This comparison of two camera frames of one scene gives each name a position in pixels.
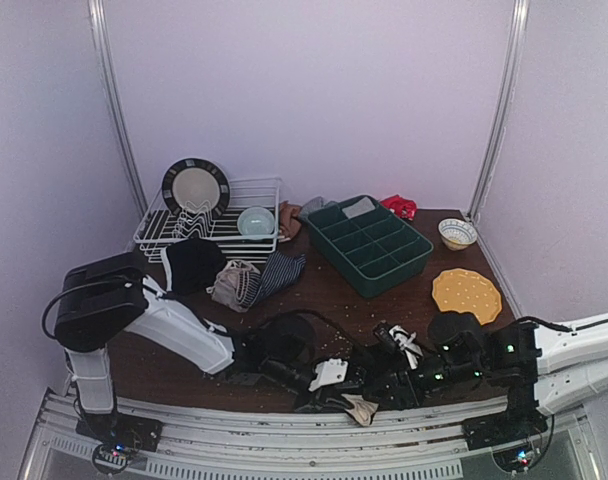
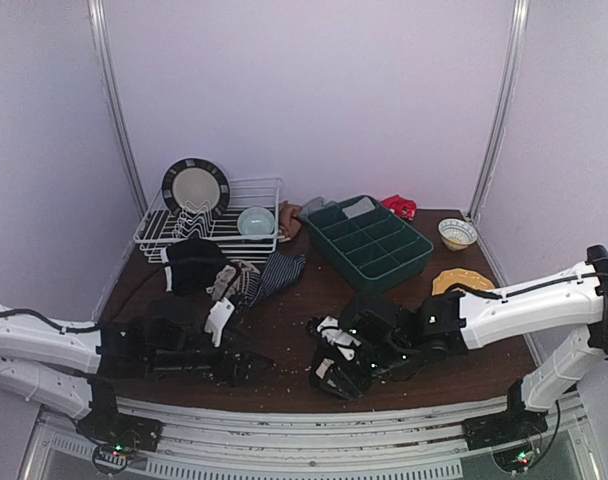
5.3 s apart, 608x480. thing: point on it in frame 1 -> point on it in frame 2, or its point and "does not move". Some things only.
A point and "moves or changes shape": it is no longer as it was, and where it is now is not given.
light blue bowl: [256, 221] does not move
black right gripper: [375, 382] -> [339, 364]
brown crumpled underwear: [290, 225] does not move
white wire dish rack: [246, 227] does not move
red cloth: [403, 207] does not move
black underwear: [359, 407] moves or changes shape
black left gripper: [311, 391] -> [229, 365]
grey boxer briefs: [359, 208] does not move
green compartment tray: [378, 251] does not move
